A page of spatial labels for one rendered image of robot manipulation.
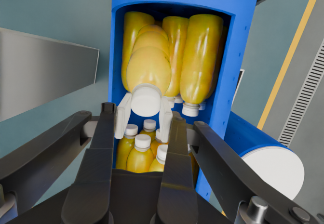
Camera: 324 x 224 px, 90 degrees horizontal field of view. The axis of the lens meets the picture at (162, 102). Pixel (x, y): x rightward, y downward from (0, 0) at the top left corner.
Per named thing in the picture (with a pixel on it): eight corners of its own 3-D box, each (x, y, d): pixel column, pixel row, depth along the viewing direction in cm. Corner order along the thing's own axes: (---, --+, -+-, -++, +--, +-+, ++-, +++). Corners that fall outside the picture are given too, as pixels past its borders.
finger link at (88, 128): (111, 140, 13) (73, 138, 13) (121, 118, 18) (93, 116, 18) (112, 123, 13) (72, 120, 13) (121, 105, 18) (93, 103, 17)
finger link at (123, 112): (122, 139, 15) (114, 138, 15) (130, 114, 22) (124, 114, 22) (124, 109, 14) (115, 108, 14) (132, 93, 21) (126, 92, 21)
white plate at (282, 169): (258, 133, 50) (256, 132, 51) (210, 199, 56) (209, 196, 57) (321, 167, 55) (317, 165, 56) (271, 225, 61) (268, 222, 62)
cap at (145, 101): (144, 109, 24) (143, 118, 23) (126, 92, 22) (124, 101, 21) (166, 98, 23) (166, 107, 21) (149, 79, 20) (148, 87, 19)
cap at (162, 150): (153, 158, 35) (154, 151, 35) (160, 151, 39) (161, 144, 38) (169, 164, 34) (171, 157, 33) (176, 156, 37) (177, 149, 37)
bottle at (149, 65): (149, 61, 39) (142, 120, 25) (129, 37, 35) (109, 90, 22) (174, 45, 36) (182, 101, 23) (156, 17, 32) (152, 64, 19)
